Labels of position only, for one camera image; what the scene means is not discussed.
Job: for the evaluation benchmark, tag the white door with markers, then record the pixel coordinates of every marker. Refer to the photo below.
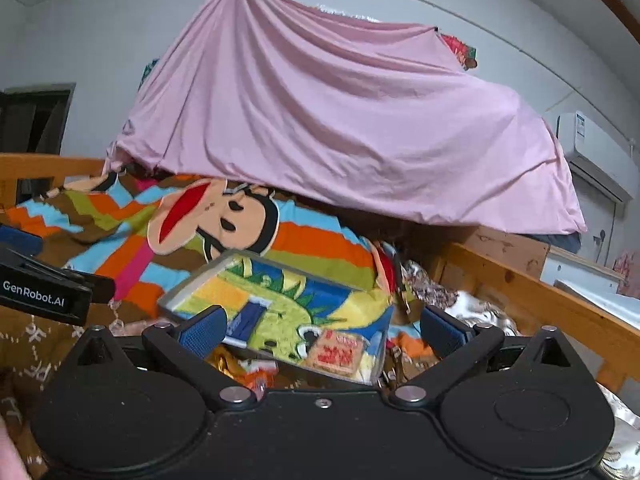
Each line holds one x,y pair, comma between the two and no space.
602,230

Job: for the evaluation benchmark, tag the grey metal tray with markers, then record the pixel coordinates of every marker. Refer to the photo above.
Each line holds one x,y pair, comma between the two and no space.
195,280

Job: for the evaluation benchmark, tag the dark blue snack packet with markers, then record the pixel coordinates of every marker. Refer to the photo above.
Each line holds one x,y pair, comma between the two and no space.
250,317

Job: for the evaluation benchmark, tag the plywood board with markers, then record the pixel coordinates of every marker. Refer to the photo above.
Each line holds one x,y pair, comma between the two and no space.
500,247

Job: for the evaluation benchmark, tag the white air conditioner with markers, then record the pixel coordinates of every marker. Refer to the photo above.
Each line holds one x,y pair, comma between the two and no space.
585,140

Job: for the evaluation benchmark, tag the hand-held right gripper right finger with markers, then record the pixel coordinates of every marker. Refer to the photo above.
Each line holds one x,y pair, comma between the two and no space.
442,332

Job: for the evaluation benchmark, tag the orange red snack packet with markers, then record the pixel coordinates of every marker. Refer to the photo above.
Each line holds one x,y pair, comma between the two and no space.
255,379

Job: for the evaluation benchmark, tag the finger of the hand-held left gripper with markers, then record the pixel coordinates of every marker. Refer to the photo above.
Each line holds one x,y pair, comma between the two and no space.
95,287
17,240

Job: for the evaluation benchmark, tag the pink hanging sheet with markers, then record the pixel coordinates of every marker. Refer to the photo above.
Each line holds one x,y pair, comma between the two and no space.
325,110

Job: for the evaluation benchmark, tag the white table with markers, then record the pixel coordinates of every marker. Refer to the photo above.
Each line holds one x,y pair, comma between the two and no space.
600,300

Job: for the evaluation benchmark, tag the dinosaur print towel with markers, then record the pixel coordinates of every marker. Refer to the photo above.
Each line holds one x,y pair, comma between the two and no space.
290,310

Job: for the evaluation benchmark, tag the golden snack packet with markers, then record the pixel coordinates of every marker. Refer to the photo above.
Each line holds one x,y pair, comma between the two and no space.
225,362

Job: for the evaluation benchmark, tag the pink floral cloth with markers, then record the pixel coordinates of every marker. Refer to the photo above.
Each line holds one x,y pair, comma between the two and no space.
627,272

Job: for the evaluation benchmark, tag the red print cracker packet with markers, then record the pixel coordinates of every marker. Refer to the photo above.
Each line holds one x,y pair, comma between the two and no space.
335,352

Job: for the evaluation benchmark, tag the red green floral cloth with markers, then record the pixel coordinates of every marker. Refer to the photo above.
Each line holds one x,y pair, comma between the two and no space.
462,52

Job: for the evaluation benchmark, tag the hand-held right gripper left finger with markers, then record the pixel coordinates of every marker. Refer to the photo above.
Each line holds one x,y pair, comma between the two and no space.
202,332

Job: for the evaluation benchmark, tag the dark blue cloth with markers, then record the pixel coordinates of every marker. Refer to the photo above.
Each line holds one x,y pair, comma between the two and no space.
562,241

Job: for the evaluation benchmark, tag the green patterned cloth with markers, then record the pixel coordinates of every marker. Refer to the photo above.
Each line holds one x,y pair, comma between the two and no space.
149,72

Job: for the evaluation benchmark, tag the wooden bed frame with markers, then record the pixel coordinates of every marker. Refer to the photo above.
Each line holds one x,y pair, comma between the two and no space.
550,295

